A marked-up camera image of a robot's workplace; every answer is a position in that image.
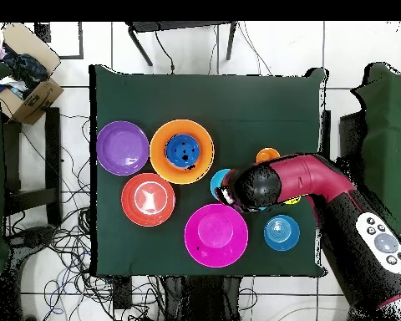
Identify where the large pink bowl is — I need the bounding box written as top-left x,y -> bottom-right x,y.
184,203 -> 250,268

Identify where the small dark blue bowl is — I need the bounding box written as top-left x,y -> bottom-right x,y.
164,133 -> 201,169

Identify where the light blue ribbed bowl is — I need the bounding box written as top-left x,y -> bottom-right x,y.
210,168 -> 233,201

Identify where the orange cup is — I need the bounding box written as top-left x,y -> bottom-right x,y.
256,147 -> 282,165

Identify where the large orange bowl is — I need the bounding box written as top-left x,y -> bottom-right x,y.
149,119 -> 216,186

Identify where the light blue shallow bowl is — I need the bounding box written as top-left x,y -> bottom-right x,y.
263,214 -> 301,252

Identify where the dark green tablecloth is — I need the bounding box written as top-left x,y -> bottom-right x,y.
89,64 -> 328,278

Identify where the red bowl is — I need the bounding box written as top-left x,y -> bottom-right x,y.
120,172 -> 176,228

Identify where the purple bowl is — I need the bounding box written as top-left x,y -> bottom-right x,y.
95,120 -> 150,177

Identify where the black power strip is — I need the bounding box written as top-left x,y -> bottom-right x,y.
112,276 -> 134,310

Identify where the black metal stand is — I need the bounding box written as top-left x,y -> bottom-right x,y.
124,20 -> 239,67

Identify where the black floor equipment with knob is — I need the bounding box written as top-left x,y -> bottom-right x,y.
6,225 -> 58,257

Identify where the cardboard box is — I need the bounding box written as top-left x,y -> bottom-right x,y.
0,22 -> 65,126

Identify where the dark blue clothes bundle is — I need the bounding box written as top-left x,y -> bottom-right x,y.
1,43 -> 51,98

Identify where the tangle of floor cables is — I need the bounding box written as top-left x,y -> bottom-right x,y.
3,113 -> 175,321

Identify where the black metal frame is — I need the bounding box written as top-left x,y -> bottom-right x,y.
1,106 -> 63,227

